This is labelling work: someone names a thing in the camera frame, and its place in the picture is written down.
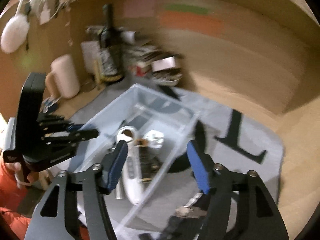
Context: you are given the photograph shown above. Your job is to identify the black clip tool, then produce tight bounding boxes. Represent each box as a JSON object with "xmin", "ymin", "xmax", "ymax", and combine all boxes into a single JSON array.
[{"xmin": 136, "ymin": 139, "xmax": 161, "ymax": 183}]

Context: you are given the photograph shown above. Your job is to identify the dark wine bottle elephant label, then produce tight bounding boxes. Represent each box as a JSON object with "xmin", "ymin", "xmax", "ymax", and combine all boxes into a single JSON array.
[{"xmin": 100, "ymin": 4, "xmax": 124, "ymax": 84}]

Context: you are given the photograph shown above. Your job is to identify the cream insulated mug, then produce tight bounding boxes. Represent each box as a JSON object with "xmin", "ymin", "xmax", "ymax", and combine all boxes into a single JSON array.
[{"xmin": 45, "ymin": 54, "xmax": 80, "ymax": 99}]

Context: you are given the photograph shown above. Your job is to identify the keys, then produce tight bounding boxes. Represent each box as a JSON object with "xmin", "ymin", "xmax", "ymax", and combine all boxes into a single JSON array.
[{"xmin": 175, "ymin": 192, "xmax": 207, "ymax": 219}]

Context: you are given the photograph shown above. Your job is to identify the white fluffy pompom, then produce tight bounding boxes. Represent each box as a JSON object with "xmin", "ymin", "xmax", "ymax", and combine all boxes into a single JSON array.
[{"xmin": 1, "ymin": 14, "xmax": 30, "ymax": 54}]

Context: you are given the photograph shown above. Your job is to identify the green sticky note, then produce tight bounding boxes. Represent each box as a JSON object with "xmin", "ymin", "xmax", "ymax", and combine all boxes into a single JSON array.
[{"xmin": 164, "ymin": 3, "xmax": 209, "ymax": 15}]

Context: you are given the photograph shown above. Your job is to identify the pink sticky note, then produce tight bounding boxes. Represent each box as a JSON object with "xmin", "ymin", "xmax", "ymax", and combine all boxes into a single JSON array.
[{"xmin": 123, "ymin": 0, "xmax": 155, "ymax": 18}]

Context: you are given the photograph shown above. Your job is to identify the white handheld massager device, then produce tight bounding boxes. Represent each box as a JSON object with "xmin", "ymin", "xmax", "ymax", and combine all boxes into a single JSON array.
[{"xmin": 116, "ymin": 126, "xmax": 144, "ymax": 205}]

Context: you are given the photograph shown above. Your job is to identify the grey mat with black letters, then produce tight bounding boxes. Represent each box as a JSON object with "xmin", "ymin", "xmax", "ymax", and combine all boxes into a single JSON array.
[{"xmin": 68, "ymin": 83, "xmax": 284, "ymax": 239}]

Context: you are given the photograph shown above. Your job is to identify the white power plug adapter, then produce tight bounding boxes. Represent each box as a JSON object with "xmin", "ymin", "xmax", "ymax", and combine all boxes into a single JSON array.
[{"xmin": 143, "ymin": 130, "xmax": 164, "ymax": 149}]

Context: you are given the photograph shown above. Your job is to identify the silver metal cylinder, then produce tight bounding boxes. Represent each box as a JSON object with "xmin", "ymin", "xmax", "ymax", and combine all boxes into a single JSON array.
[{"xmin": 115, "ymin": 177, "xmax": 125, "ymax": 200}]

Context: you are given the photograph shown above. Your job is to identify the handwritten white paper note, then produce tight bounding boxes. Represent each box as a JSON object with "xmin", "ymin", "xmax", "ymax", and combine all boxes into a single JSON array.
[{"xmin": 81, "ymin": 40, "xmax": 100, "ymax": 74}]

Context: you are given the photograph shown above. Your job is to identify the stack of books and papers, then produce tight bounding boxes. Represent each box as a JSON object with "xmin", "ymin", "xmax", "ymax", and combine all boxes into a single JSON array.
[{"xmin": 86, "ymin": 25, "xmax": 181, "ymax": 73}]

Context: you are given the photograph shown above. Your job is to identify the blue cartoon sticker card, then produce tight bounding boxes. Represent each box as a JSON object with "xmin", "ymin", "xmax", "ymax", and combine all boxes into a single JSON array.
[{"xmin": 41, "ymin": 97, "xmax": 60, "ymax": 114}]

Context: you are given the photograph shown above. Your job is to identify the clear plastic storage bin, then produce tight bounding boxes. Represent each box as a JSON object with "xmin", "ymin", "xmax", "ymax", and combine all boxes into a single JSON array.
[{"xmin": 49, "ymin": 83, "xmax": 201, "ymax": 233}]

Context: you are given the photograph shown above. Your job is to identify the person's hand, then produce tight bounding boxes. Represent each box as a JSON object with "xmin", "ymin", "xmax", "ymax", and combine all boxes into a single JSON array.
[{"xmin": 5, "ymin": 163, "xmax": 39, "ymax": 189}]

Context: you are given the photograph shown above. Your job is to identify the yellow lip balm stick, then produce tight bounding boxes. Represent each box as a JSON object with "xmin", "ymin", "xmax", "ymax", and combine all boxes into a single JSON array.
[{"xmin": 93, "ymin": 60, "xmax": 101, "ymax": 88}]

